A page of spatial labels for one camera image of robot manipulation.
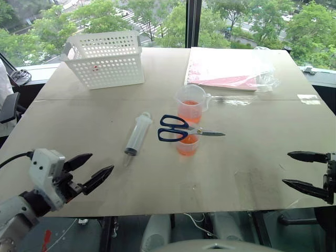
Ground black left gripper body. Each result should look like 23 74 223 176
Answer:
51 167 85 204

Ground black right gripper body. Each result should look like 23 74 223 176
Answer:
322 152 336 206

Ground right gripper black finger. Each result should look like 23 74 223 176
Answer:
281 178 329 203
287 150 329 164

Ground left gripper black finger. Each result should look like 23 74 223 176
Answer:
64 153 93 173
82 164 115 196

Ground large clear plastic syringe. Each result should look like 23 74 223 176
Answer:
123 111 153 167

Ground small clear plastic cup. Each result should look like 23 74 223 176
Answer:
176 134 201 156

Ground large clear measuring cup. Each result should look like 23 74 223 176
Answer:
174 84 212 125

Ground black metal tube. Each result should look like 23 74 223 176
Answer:
277 213 319 226

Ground clear tape strip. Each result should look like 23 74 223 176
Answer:
297 93 322 106

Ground grey rounded robot leg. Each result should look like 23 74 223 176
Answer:
141 214 172 252
211 211 245 242

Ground clear plastic bag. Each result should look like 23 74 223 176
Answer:
252 45 281 93

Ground black chair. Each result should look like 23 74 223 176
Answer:
0 91 21 124

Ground clear plastic film sheet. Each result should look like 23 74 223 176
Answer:
209 93 258 106

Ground white perforated plastic basket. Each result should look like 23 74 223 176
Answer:
62 30 146 91

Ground person in white clothing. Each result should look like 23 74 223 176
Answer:
0 58 17 138

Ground grey rounded robot torso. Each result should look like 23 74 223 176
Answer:
151 238 285 252

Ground pink paper stack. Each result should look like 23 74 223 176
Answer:
184 47 274 92

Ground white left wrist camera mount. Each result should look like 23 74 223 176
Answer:
28 148 67 212

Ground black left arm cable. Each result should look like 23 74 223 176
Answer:
0 151 35 169

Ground blue handled scissors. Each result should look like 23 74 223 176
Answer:
157 114 227 143

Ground black coiled cables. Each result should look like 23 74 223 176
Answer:
10 69 33 86

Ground thin white cable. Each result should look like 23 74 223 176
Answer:
183 212 219 239

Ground black window frame post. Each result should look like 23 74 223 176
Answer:
185 0 203 49

